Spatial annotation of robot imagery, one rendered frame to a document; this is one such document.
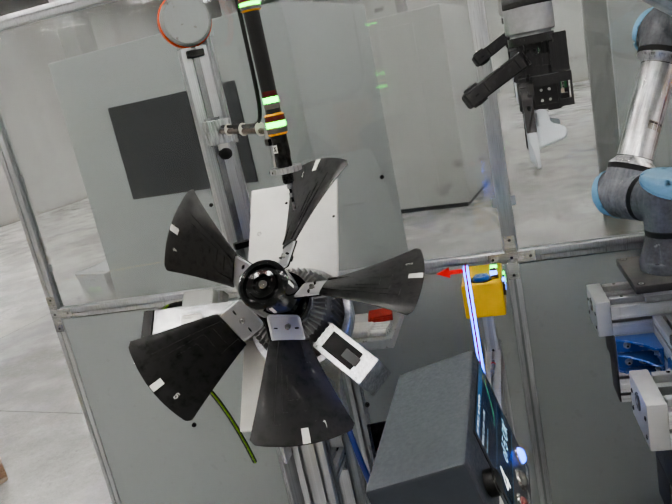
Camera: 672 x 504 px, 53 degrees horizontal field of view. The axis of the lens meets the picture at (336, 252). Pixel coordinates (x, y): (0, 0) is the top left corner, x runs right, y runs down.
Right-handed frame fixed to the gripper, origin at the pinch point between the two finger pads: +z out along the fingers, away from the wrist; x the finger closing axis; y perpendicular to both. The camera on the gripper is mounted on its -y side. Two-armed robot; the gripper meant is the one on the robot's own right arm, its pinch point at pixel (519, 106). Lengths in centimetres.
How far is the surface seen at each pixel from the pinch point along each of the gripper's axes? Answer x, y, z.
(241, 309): -29, -67, 32
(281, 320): -31, -57, 35
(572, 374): 45, 7, 92
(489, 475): -105, -9, 26
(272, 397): -44, -58, 47
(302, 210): -15, -52, 14
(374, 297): -33, -35, 31
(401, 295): -32, -29, 31
